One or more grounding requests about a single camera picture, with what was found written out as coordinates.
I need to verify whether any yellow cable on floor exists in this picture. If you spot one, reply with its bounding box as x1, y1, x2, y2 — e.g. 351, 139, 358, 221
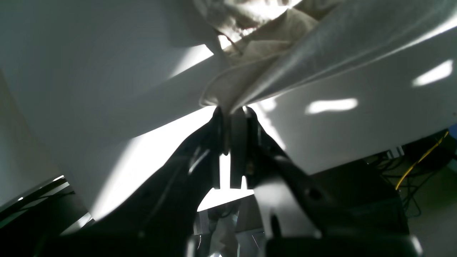
395, 130, 450, 190

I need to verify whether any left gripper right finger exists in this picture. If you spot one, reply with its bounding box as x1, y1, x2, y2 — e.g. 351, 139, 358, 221
230, 107, 422, 257

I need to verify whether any beige t-shirt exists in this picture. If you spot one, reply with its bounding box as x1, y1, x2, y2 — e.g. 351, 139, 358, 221
193, 0, 456, 114

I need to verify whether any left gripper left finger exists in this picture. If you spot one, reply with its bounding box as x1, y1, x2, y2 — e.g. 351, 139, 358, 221
36, 107, 223, 257

